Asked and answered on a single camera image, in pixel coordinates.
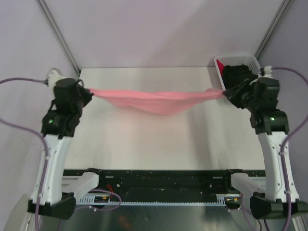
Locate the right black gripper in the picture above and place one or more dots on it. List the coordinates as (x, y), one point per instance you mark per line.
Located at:
(233, 94)

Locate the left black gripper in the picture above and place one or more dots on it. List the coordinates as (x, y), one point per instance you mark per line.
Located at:
(86, 92)

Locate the pink t shirt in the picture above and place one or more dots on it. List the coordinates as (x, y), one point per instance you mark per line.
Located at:
(159, 103)

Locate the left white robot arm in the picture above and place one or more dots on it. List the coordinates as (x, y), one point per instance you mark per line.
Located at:
(53, 196)

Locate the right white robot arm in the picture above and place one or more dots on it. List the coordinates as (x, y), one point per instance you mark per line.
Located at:
(279, 199)

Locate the black t shirt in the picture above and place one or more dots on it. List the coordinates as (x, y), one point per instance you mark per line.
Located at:
(233, 76)

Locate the white plastic basket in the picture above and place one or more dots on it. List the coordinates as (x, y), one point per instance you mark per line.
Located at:
(237, 59)

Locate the red t shirt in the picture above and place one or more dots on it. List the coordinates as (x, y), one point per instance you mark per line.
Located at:
(220, 67)

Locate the left aluminium frame post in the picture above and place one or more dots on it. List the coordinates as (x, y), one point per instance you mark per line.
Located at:
(58, 35)

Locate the aluminium frame post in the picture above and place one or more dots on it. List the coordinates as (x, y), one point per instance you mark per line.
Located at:
(58, 35)
(277, 20)

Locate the right aluminium frame post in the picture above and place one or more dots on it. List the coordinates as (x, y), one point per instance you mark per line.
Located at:
(277, 20)

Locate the grey slotted cable duct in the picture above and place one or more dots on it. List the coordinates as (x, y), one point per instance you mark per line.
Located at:
(218, 200)

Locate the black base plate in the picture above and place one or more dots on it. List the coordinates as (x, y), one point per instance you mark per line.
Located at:
(166, 185)

